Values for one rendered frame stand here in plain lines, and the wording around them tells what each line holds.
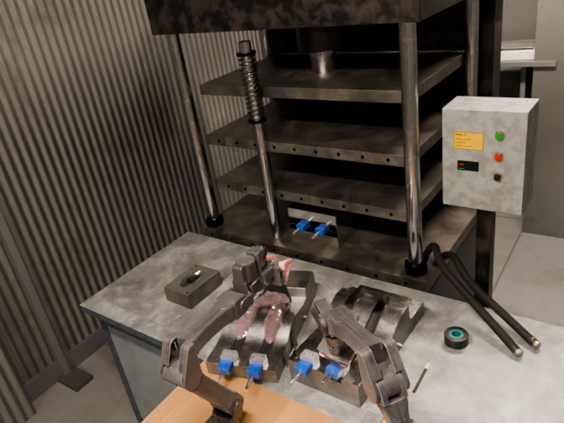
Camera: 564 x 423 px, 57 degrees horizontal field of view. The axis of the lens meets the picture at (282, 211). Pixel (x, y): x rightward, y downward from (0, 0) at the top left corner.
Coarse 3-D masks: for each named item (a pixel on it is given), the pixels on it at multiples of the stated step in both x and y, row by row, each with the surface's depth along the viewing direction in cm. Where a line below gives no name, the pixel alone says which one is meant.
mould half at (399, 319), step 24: (360, 288) 205; (360, 312) 183; (384, 312) 179; (408, 312) 181; (312, 336) 180; (384, 336) 174; (408, 336) 185; (288, 360) 172; (312, 384) 170; (336, 384) 163; (360, 384) 158
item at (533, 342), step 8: (480, 296) 190; (488, 296) 188; (488, 304) 187; (496, 304) 185; (496, 312) 184; (504, 312) 182; (504, 320) 181; (512, 320) 179; (512, 328) 178; (520, 328) 176; (520, 336) 175; (528, 336) 173; (536, 344) 170
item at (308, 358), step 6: (300, 354) 169; (306, 354) 168; (312, 354) 168; (300, 360) 168; (306, 360) 167; (312, 360) 166; (318, 360) 169; (300, 366) 166; (306, 366) 165; (312, 366) 167; (300, 372) 165; (306, 372) 164; (294, 378) 163
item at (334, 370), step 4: (328, 364) 159; (332, 364) 159; (336, 364) 159; (328, 368) 158; (332, 368) 157; (336, 368) 158; (340, 368) 158; (344, 368) 159; (348, 368) 162; (328, 372) 158; (332, 372) 157; (336, 372) 156; (340, 372) 157; (344, 372) 160; (328, 376) 155; (332, 376) 157; (336, 376) 157; (340, 376) 159; (324, 380) 153
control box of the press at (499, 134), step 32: (448, 128) 196; (480, 128) 189; (512, 128) 183; (448, 160) 202; (480, 160) 195; (512, 160) 188; (448, 192) 208; (480, 192) 200; (512, 192) 193; (480, 224) 212; (480, 256) 219
